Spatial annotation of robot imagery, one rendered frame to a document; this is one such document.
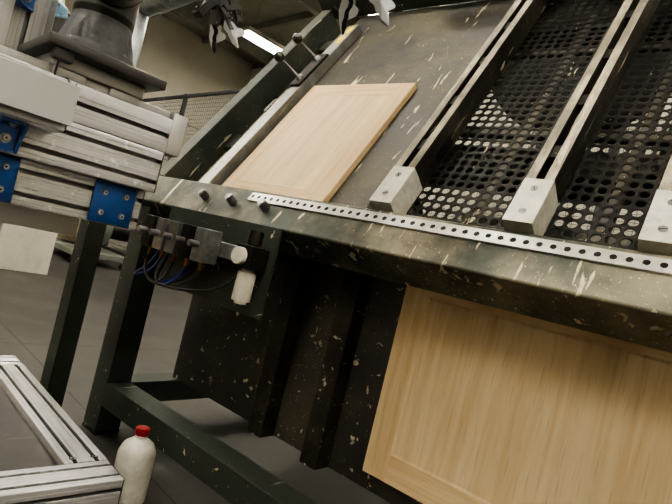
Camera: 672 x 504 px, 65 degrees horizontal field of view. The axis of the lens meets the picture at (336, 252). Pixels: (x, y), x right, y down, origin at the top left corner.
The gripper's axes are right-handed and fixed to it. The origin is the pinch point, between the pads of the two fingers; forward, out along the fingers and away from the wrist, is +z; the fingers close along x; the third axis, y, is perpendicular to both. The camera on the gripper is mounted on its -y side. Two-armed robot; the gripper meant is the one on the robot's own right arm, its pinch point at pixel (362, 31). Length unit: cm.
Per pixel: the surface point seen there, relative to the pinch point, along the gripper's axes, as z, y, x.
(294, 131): 25, 12, 46
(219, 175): 36, -12, 58
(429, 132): 25.8, 12.2, -9.3
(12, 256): 128, -13, 423
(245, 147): 29, 1, 58
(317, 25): -12, 65, 87
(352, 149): 30.1, 8.6, 15.7
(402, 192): 37.0, -6.3, -14.4
